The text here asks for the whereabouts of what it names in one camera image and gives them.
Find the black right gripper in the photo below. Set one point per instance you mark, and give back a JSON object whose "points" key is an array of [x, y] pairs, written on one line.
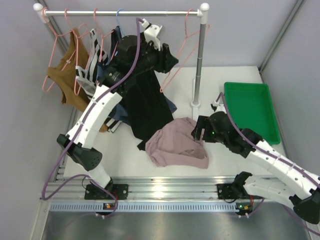
{"points": [[203, 122]]}

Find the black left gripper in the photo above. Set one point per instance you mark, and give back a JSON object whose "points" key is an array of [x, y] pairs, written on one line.
{"points": [[164, 59]]}

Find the pink tank top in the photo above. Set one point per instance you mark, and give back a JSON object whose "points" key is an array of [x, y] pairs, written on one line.
{"points": [[173, 145]]}

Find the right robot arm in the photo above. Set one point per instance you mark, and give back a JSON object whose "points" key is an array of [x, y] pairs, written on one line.
{"points": [[294, 187]]}

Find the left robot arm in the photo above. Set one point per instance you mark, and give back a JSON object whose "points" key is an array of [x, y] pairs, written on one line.
{"points": [[136, 56]]}

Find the black tank top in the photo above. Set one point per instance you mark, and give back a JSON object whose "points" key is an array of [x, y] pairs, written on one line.
{"points": [[147, 108]]}

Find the navy blue tank top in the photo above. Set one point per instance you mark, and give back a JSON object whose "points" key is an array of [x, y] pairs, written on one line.
{"points": [[118, 113]]}

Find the black white striped top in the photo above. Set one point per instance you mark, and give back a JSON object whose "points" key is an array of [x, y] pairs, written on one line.
{"points": [[87, 77]]}

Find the brown tank top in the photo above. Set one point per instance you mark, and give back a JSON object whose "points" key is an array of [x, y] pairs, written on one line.
{"points": [[65, 72]]}

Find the pink hanger far left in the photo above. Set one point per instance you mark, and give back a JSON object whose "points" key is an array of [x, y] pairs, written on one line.
{"points": [[57, 34]]}

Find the green plastic tray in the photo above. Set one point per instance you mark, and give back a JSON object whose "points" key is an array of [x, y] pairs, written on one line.
{"points": [[250, 106]]}

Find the white metal clothes rack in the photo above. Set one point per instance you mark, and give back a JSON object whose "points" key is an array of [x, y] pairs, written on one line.
{"points": [[202, 13]]}

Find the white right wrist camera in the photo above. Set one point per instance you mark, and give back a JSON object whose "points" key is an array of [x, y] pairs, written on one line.
{"points": [[218, 107]]}

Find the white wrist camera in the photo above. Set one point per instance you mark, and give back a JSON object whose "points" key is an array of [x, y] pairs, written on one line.
{"points": [[218, 107], [153, 33]]}

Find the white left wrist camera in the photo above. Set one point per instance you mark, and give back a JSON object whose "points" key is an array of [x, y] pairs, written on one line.
{"points": [[153, 33]]}

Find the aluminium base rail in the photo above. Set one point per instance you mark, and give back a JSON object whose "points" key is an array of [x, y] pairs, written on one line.
{"points": [[145, 188]]}

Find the perforated cable duct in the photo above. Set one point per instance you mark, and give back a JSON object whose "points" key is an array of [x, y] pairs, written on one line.
{"points": [[148, 207]]}

